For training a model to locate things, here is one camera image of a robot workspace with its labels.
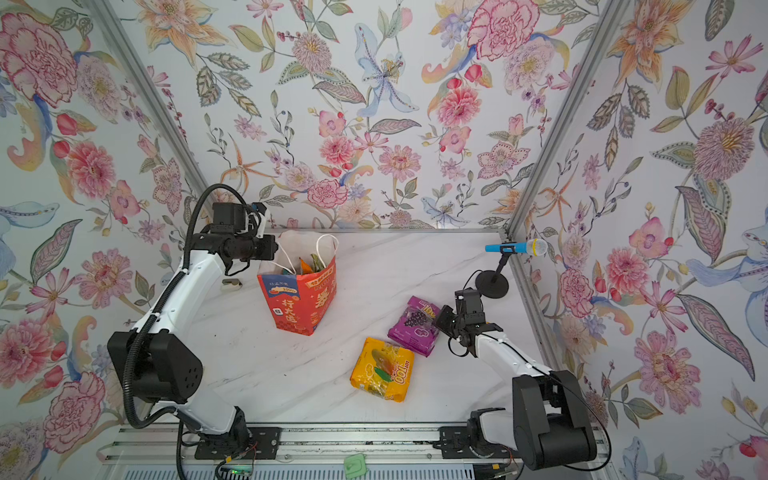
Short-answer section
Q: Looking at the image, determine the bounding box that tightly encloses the blue toy microphone on stand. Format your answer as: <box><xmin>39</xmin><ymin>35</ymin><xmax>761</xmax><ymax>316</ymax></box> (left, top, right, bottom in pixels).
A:
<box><xmin>475</xmin><ymin>239</ymin><xmax>549</xmax><ymax>299</ymax></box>

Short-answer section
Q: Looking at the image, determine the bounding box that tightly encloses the black corrugated cable conduit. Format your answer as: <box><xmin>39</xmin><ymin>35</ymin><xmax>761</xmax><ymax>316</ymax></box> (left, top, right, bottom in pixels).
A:
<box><xmin>122</xmin><ymin>183</ymin><xmax>250</xmax><ymax>480</ymax></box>

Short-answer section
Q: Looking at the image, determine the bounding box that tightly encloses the red paper gift bag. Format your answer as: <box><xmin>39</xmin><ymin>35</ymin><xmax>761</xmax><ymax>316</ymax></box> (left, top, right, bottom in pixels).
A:
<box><xmin>258</xmin><ymin>230</ymin><xmax>339</xmax><ymax>336</ymax></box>

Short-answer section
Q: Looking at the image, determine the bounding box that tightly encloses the yellow candy bag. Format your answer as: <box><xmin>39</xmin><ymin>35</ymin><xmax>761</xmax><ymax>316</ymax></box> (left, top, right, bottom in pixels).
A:
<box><xmin>350</xmin><ymin>338</ymin><xmax>415</xmax><ymax>403</ymax></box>

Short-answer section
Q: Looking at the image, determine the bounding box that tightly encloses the green clip on rail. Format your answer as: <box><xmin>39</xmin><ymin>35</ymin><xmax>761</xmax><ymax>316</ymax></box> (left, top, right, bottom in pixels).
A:
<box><xmin>343</xmin><ymin>453</ymin><xmax>368</xmax><ymax>480</ymax></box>

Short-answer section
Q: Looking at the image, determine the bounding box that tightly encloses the purple grape candy bag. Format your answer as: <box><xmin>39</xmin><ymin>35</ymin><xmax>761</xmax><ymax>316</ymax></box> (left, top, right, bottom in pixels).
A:
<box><xmin>388</xmin><ymin>296</ymin><xmax>440</xmax><ymax>357</ymax></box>

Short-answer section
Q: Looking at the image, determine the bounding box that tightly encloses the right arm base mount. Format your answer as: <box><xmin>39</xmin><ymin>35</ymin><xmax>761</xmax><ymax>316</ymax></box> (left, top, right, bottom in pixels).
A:
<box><xmin>432</xmin><ymin>408</ymin><xmax>516</xmax><ymax>460</ymax></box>

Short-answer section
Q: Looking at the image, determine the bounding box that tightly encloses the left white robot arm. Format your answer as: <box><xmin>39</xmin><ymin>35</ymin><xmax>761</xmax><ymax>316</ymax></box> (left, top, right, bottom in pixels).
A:
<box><xmin>107</xmin><ymin>203</ymin><xmax>278</xmax><ymax>437</ymax></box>

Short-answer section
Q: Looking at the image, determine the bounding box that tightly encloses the orange snack packet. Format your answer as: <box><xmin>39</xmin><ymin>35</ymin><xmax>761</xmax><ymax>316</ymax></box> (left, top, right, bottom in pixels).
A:
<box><xmin>299</xmin><ymin>258</ymin><xmax>315</xmax><ymax>275</ymax></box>

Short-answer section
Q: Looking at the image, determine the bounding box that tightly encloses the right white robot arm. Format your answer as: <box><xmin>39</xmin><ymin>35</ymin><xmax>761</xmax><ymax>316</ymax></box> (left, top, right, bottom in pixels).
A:
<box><xmin>435</xmin><ymin>289</ymin><xmax>598</xmax><ymax>471</ymax></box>

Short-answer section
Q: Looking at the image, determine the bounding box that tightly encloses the aluminium front rail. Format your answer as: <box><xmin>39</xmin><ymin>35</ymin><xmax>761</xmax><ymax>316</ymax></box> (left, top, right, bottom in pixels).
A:
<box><xmin>95</xmin><ymin>419</ymin><xmax>613</xmax><ymax>467</ymax></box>

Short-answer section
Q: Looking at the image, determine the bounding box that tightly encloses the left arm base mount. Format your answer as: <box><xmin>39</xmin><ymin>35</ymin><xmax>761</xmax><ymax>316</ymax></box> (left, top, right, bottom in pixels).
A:
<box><xmin>194</xmin><ymin>427</ymin><xmax>283</xmax><ymax>461</ymax></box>

